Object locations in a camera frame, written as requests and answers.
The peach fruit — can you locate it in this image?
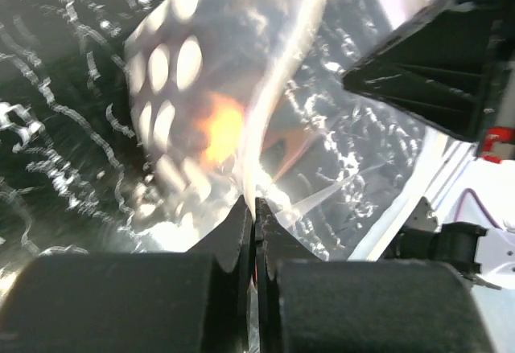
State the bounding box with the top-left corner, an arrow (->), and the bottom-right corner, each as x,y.
197,92 -> 245,167

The clear dotted zip top bag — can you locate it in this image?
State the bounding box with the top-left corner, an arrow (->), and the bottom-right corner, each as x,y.
122,0 -> 430,261

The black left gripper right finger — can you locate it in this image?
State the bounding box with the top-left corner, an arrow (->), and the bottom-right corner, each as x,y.
254,199 -> 494,352

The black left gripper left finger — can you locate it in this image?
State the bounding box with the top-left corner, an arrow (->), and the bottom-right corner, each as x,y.
1,199 -> 253,352

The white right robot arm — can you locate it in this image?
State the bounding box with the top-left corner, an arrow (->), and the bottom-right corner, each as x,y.
342,0 -> 514,288

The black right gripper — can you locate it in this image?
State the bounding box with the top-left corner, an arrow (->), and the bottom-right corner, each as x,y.
342,0 -> 514,142

